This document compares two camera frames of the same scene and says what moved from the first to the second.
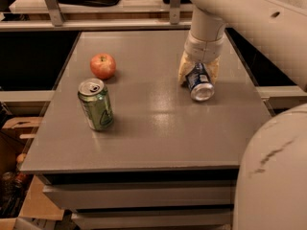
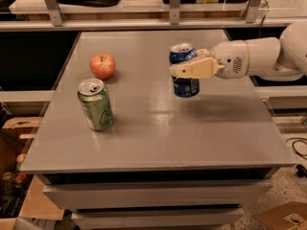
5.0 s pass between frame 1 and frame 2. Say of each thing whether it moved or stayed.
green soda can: stayed
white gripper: moved
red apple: stayed
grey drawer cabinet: stayed
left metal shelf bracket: stayed
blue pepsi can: moved
